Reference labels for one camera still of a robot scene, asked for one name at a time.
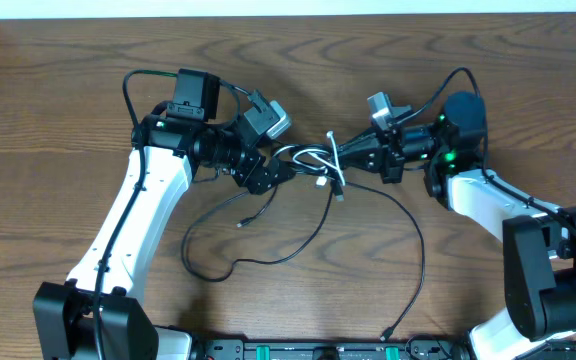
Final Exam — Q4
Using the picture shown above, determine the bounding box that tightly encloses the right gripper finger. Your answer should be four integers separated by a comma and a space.
339, 150, 384, 173
338, 127, 383, 155

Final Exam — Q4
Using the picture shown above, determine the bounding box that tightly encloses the black and white USB cable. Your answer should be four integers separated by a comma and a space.
272, 130, 348, 189

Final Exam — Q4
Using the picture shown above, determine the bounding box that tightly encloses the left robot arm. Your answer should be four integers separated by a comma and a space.
33, 69, 295, 359

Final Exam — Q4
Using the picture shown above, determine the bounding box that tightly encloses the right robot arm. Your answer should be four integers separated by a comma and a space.
335, 92, 576, 359

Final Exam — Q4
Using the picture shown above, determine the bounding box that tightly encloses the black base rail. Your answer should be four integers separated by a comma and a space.
152, 327, 576, 360

